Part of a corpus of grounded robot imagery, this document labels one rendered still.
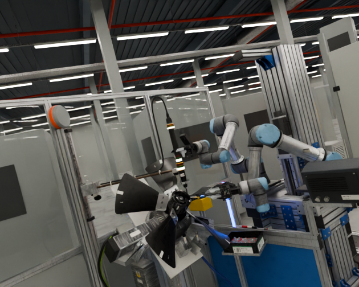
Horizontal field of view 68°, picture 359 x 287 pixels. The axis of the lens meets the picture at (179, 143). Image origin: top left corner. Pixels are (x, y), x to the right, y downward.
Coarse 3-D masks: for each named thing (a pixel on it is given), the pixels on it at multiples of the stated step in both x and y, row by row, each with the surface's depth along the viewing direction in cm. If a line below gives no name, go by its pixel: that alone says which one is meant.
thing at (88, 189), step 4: (84, 184) 174; (88, 184) 169; (92, 184) 168; (96, 184) 172; (84, 188) 170; (88, 188) 169; (92, 188) 168; (96, 188) 170; (84, 192) 170; (88, 192) 169; (92, 192) 169; (96, 192) 169; (84, 196) 171
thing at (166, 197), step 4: (160, 196) 150; (164, 196) 150; (168, 196) 151; (160, 200) 150; (164, 200) 150; (160, 204) 150; (164, 204) 150; (156, 208) 149; (160, 208) 150; (164, 208) 150
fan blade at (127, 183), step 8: (128, 176) 148; (120, 184) 145; (128, 184) 146; (136, 184) 147; (144, 184) 148; (128, 192) 144; (136, 192) 145; (144, 192) 147; (152, 192) 148; (128, 200) 143; (136, 200) 145; (144, 200) 146; (152, 200) 148; (120, 208) 141; (128, 208) 143; (136, 208) 145; (144, 208) 146; (152, 208) 148
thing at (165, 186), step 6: (156, 162) 174; (168, 162) 172; (174, 162) 172; (150, 168) 172; (156, 168) 171; (162, 168) 170; (168, 168) 169; (174, 168) 168; (162, 174) 167; (168, 174) 165; (156, 180) 167; (162, 180) 165; (168, 180) 163; (174, 180) 162; (162, 186) 163; (168, 186) 161
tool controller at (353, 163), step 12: (312, 168) 135; (324, 168) 130; (336, 168) 125; (348, 168) 120; (312, 180) 133; (324, 180) 129; (336, 180) 125; (348, 180) 122; (312, 192) 137; (324, 192) 132; (336, 192) 128; (348, 192) 125
